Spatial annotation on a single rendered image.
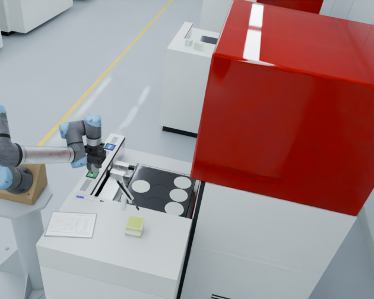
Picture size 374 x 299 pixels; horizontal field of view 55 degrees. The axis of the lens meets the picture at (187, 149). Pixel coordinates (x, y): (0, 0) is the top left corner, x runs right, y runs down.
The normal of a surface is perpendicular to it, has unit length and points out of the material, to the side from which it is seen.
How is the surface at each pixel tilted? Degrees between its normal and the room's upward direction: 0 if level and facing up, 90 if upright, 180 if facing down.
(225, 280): 90
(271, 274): 90
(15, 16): 90
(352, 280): 0
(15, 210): 0
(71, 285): 90
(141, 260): 0
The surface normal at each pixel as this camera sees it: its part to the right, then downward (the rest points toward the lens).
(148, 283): -0.19, 0.58
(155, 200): 0.13, -0.79
